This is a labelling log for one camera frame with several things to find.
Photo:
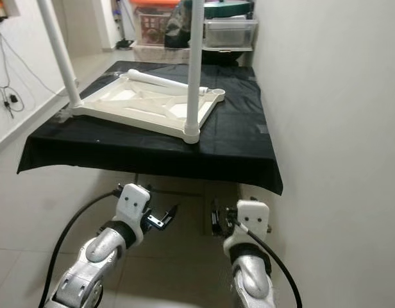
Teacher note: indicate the black tablecloth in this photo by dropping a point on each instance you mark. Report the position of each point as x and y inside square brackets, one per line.
[159, 154]

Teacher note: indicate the clear tape patch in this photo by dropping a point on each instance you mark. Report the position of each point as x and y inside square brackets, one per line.
[262, 128]
[64, 116]

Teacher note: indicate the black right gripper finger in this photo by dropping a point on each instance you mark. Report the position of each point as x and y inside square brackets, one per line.
[215, 218]

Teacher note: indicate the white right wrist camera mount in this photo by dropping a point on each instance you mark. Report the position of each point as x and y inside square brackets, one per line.
[252, 215]

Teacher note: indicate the beige patterned ledge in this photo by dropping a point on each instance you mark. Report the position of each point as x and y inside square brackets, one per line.
[159, 54]

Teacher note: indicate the white appliance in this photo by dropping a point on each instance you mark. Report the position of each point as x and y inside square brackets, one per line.
[127, 19]

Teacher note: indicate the green round lid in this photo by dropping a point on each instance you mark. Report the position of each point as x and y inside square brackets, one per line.
[229, 9]

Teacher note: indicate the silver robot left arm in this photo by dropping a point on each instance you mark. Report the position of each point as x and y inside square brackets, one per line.
[95, 253]

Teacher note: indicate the black power adapter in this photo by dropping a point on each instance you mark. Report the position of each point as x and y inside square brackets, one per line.
[13, 100]

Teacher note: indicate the clear plastic storage box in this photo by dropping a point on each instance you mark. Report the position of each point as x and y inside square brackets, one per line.
[233, 33]

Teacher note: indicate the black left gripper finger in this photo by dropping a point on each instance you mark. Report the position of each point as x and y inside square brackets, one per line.
[171, 214]
[159, 224]

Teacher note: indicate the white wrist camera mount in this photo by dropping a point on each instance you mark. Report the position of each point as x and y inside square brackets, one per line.
[252, 215]
[136, 202]

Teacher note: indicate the black floor cleaning device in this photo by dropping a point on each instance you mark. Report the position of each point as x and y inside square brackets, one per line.
[124, 45]

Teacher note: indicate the white plastic table top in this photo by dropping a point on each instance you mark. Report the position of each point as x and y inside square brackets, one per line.
[124, 93]

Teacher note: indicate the black plastic bag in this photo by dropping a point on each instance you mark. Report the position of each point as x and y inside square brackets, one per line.
[178, 29]

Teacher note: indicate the orange-lidded clear storage box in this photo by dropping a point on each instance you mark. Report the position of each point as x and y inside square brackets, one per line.
[152, 25]

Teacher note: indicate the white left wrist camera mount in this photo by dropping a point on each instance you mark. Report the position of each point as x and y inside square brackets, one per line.
[136, 202]

